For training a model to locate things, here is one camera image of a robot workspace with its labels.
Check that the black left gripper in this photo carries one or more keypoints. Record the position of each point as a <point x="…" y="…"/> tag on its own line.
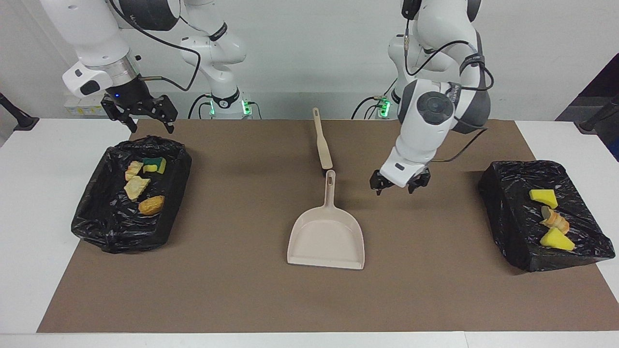
<point x="420" y="178"/>

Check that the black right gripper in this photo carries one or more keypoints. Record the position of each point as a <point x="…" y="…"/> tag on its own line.
<point x="133" y="99"/>

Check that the green and yellow sponge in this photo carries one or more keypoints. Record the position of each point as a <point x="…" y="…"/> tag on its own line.
<point x="154" y="165"/>

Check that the striped croissant pastry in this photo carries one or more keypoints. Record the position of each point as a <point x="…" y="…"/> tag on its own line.
<point x="556" y="220"/>
<point x="133" y="170"/>

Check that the pale bread chunk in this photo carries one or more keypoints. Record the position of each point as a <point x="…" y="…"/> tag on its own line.
<point x="137" y="187"/>

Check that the brown bread roll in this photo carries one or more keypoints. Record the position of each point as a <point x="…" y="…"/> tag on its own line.
<point x="151" y="205"/>

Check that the beige hand brush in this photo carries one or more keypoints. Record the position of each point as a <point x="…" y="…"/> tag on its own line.
<point x="322" y="142"/>

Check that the beige plastic dustpan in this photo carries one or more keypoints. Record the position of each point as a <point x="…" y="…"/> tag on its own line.
<point x="326" y="241"/>

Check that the small yellow sponge piece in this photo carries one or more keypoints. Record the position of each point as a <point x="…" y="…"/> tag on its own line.
<point x="544" y="197"/>

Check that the large yellow sponge piece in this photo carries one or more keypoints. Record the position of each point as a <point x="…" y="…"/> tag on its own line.
<point x="557" y="239"/>

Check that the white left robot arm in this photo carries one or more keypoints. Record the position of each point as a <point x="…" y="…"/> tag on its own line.
<point x="430" y="96"/>

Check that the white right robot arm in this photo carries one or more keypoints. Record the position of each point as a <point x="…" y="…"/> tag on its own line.
<point x="92" y="34"/>

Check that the open black bag-lined bin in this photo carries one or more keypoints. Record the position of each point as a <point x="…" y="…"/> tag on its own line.
<point x="106" y="222"/>

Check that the black bag-covered bin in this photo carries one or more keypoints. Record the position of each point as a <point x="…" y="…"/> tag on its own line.
<point x="512" y="217"/>

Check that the black stand pole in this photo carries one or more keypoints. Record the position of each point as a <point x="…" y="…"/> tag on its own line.
<point x="597" y="118"/>
<point x="17" y="118"/>

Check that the brown table mat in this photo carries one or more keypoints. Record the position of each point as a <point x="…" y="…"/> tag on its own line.
<point x="290" y="299"/>

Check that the white wall power strip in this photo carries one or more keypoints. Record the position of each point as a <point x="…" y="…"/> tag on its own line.
<point x="80" y="106"/>

